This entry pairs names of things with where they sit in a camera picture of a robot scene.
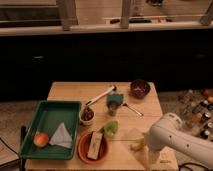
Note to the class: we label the red apple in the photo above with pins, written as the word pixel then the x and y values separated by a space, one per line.
pixel 41 139

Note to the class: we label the white folded cloth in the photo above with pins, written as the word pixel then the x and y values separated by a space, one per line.
pixel 61 137

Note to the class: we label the green plastic cup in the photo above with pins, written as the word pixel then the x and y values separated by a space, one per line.
pixel 110 129

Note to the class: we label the wooden railing beam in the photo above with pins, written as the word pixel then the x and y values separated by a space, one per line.
pixel 104 28

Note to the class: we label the spice bottle rack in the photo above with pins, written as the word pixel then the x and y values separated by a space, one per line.
pixel 195 116

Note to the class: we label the white cup with brown contents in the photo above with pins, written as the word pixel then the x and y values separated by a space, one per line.
pixel 86 116

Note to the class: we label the white handled brush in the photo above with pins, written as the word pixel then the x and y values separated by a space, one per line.
pixel 109 90

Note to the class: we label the yellow banana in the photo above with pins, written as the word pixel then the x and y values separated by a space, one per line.
pixel 138 144

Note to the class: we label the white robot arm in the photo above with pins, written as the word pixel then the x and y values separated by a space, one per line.
pixel 166 132

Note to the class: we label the metal spoon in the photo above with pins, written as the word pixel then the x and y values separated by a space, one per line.
pixel 134 110

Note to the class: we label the green plastic tray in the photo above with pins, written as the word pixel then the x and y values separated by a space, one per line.
pixel 47 118

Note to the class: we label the orange plate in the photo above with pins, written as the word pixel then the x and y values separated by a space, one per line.
pixel 83 147

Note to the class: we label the beige rectangular block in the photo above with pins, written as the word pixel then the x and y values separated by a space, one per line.
pixel 94 145

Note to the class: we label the teal topped cup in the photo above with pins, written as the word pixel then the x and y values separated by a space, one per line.
pixel 113 102

